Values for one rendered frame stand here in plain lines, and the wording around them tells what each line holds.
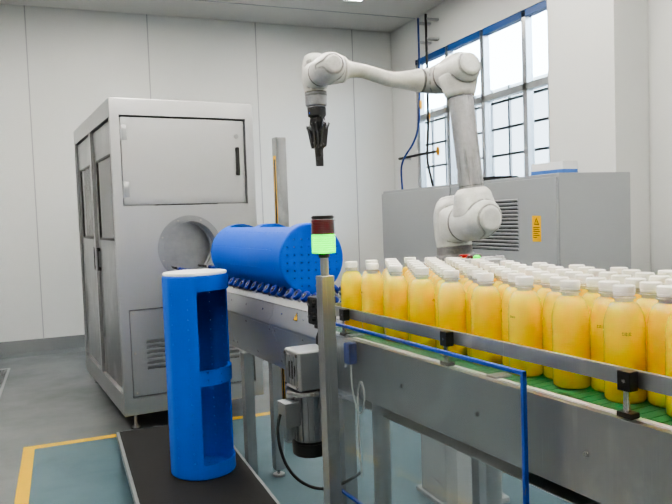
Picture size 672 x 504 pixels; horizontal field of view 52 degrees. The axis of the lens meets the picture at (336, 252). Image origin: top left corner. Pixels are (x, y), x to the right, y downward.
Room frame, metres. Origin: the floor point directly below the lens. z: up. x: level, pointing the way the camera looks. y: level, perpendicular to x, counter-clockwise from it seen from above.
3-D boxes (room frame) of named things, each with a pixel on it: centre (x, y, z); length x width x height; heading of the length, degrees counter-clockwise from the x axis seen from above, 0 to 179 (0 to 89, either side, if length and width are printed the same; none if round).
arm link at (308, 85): (2.78, 0.06, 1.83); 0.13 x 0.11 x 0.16; 19
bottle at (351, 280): (2.15, -0.05, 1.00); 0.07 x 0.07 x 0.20
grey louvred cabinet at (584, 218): (4.76, -1.02, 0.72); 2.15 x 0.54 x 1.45; 22
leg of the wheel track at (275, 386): (3.28, 0.32, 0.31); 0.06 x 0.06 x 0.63; 28
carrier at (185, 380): (3.00, 0.62, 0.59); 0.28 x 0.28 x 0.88
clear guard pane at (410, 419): (1.64, -0.16, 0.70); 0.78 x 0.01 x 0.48; 28
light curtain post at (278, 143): (3.80, 0.29, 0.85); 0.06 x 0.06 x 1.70; 28
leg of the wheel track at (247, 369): (3.22, 0.44, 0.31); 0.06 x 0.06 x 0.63; 28
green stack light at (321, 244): (1.82, 0.03, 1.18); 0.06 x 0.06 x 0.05
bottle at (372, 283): (2.04, -0.11, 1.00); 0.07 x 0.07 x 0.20
